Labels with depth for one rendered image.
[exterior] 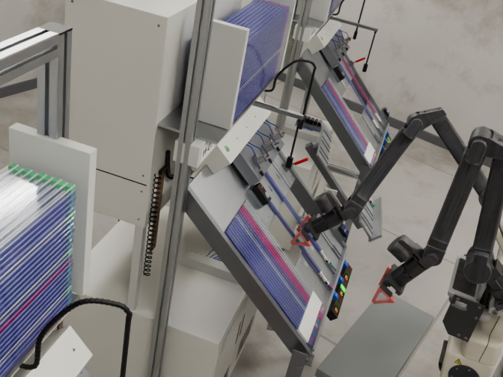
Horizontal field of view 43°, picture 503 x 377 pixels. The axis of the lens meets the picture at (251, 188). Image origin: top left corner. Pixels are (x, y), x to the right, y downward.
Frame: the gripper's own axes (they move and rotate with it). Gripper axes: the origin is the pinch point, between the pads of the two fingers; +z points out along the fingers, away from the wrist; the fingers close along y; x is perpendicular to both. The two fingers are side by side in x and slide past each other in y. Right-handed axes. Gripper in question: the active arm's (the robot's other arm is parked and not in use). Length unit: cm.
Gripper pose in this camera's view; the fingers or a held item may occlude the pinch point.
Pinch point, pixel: (296, 235)
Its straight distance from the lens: 242.1
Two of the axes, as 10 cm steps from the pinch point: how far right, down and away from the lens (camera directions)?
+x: 5.6, 8.0, 2.2
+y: -3.0, 4.5, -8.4
